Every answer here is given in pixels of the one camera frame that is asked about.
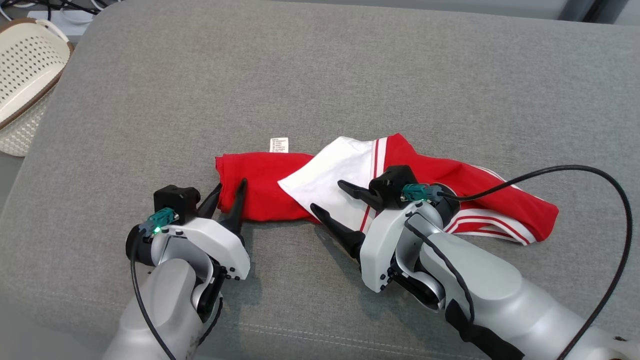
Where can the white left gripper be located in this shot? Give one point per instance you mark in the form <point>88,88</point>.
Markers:
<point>215,240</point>

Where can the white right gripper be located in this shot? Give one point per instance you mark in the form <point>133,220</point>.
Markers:
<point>380,245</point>

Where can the red white basketball jersey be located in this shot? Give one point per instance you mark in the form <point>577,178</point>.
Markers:
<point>260,180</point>

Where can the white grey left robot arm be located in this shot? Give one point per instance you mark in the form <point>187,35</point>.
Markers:
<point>160,310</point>

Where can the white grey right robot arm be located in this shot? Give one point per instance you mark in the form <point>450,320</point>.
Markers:
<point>480,280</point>

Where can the grey fabric sofa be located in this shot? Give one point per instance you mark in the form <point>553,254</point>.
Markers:
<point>350,75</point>

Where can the cream perforated laundry basket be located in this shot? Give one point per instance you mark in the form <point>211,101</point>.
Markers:
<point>25,70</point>

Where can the white power strip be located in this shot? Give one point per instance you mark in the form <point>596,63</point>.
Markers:
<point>60,17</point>

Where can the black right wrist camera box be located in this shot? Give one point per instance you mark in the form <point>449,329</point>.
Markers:
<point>395,182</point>

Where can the light grey partition post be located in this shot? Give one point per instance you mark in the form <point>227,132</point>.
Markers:
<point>572,10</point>

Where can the dark grey partition post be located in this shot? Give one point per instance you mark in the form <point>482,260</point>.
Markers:
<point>607,10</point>

